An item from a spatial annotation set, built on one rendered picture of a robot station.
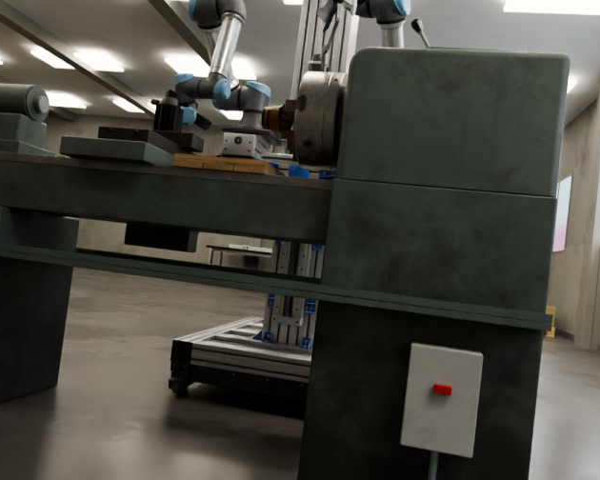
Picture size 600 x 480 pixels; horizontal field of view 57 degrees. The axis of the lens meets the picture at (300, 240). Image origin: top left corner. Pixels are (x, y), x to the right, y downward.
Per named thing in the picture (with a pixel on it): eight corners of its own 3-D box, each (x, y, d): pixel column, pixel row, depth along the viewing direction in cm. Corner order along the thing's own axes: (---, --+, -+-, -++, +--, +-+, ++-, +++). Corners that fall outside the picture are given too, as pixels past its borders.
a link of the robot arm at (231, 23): (257, 3, 230) (230, 107, 216) (232, 4, 233) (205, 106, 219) (248, -18, 219) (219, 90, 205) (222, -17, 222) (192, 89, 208)
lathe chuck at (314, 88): (336, 170, 199) (345, 80, 195) (319, 170, 169) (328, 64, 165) (312, 169, 201) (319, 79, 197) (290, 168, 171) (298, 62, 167)
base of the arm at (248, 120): (241, 136, 261) (244, 116, 262) (272, 139, 259) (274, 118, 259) (231, 129, 247) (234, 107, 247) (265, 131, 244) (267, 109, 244)
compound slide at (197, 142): (202, 152, 205) (204, 139, 206) (191, 147, 196) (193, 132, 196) (151, 149, 210) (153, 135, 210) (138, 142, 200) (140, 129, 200)
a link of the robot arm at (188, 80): (205, 73, 216) (207, 102, 220) (179, 72, 219) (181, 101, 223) (196, 74, 209) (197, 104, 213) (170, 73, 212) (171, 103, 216)
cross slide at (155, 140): (201, 169, 216) (203, 157, 216) (148, 143, 174) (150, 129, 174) (159, 165, 220) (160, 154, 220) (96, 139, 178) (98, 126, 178)
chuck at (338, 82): (347, 171, 199) (354, 81, 194) (330, 171, 168) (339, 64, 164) (337, 170, 199) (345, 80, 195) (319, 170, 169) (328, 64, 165)
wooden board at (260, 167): (291, 191, 202) (293, 180, 202) (264, 173, 167) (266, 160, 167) (214, 184, 209) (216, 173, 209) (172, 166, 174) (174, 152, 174)
